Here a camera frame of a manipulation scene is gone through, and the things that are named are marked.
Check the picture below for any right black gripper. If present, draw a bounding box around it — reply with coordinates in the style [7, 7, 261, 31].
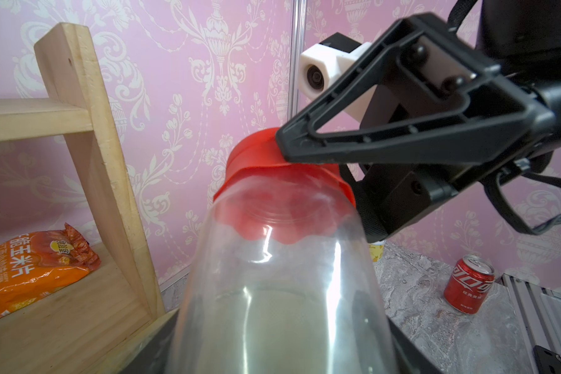
[277, 13, 561, 242]

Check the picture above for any red lid glass jar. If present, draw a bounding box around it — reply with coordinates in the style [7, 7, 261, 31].
[163, 163, 398, 374]

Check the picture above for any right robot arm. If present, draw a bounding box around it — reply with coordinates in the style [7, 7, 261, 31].
[276, 1, 561, 242]

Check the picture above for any white lid yellow jar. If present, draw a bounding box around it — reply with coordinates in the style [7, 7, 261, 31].
[369, 241, 386, 263]

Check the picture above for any red can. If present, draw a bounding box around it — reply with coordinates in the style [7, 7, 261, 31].
[444, 254, 496, 315]

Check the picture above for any wooden two-tier shelf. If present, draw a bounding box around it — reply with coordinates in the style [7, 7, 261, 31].
[0, 23, 171, 373]

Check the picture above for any orange snack bag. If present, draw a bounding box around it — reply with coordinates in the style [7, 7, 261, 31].
[0, 224, 101, 319]

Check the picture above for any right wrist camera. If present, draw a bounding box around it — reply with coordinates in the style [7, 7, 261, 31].
[297, 33, 372, 101]

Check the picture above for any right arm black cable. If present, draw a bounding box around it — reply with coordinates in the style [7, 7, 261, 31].
[481, 158, 561, 236]

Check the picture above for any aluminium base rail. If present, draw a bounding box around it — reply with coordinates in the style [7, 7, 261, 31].
[501, 274, 561, 373]

